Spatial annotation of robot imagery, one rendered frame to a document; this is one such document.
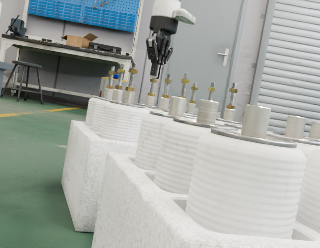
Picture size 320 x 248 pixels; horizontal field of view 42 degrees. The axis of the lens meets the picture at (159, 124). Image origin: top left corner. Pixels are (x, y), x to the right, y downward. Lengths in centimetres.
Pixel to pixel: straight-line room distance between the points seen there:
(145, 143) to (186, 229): 27
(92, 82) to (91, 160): 523
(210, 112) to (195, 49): 554
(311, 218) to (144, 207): 16
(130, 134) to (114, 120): 4
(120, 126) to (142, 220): 45
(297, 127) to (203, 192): 21
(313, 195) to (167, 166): 15
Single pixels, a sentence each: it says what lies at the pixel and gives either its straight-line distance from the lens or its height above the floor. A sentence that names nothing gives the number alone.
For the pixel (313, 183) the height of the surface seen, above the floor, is 22.
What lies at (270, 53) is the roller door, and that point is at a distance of 616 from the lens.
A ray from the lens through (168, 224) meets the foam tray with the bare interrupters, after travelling 33.
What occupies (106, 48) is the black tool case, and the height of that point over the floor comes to 82.
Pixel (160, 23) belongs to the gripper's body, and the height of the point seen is 47.
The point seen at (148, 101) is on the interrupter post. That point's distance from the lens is 113.
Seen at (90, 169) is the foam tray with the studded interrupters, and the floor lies 12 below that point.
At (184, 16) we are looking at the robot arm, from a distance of 110.
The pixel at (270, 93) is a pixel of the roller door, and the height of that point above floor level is 64.
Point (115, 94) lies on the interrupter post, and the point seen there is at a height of 27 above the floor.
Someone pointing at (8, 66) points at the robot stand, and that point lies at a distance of 112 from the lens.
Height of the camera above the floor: 27
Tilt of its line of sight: 3 degrees down
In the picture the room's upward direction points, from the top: 10 degrees clockwise
